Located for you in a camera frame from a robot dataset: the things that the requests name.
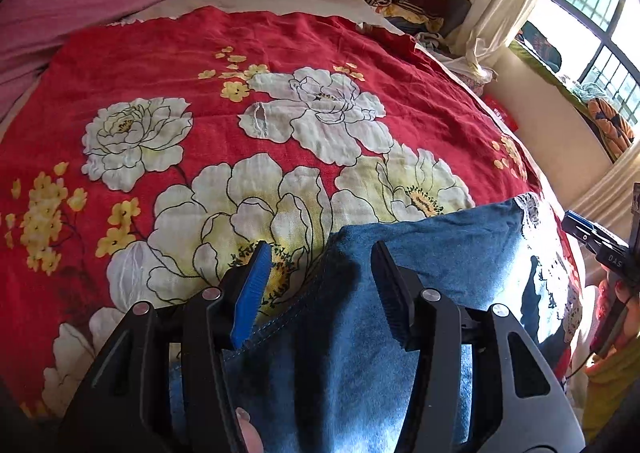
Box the red floral blanket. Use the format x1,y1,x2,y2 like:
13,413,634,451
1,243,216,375
0,4,584,422

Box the left hand red nails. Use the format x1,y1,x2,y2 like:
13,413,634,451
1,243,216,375
235,407,264,453

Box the blue denim lace-trimmed pants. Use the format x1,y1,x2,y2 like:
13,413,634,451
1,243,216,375
169,190,584,453

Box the window with grille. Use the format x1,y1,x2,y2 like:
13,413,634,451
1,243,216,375
514,0,640,134

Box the right hand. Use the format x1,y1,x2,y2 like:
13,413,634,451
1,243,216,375
592,273,639,359

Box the yellow-green sleeve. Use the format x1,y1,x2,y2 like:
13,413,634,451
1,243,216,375
582,338,640,442

